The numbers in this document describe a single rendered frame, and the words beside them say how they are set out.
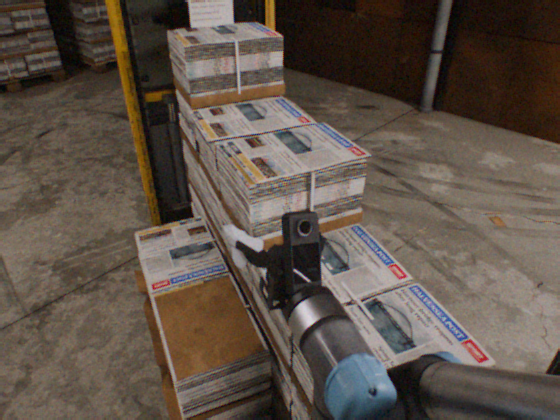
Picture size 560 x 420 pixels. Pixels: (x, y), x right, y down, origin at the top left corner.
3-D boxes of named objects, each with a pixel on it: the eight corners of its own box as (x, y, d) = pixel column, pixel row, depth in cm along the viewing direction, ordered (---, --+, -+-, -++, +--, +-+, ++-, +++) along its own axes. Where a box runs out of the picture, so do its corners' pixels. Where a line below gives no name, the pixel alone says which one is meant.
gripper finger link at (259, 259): (229, 252, 65) (277, 278, 61) (229, 244, 64) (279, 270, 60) (248, 239, 68) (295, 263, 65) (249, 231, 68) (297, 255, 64)
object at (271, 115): (208, 143, 136) (207, 140, 135) (188, 112, 157) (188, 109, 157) (314, 125, 148) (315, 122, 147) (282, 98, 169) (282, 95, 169)
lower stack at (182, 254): (197, 486, 151) (172, 385, 117) (156, 329, 209) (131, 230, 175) (275, 451, 161) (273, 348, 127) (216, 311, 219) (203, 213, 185)
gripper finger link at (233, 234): (209, 257, 70) (255, 283, 66) (211, 227, 67) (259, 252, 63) (222, 249, 72) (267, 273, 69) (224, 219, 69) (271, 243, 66)
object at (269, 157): (256, 186, 115) (256, 182, 114) (221, 143, 136) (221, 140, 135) (372, 159, 128) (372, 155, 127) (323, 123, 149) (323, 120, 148)
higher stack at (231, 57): (215, 312, 218) (182, 46, 145) (200, 275, 241) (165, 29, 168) (285, 290, 231) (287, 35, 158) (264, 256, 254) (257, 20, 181)
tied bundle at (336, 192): (252, 257, 126) (248, 189, 113) (220, 206, 148) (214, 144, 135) (361, 224, 140) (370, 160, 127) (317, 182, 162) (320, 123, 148)
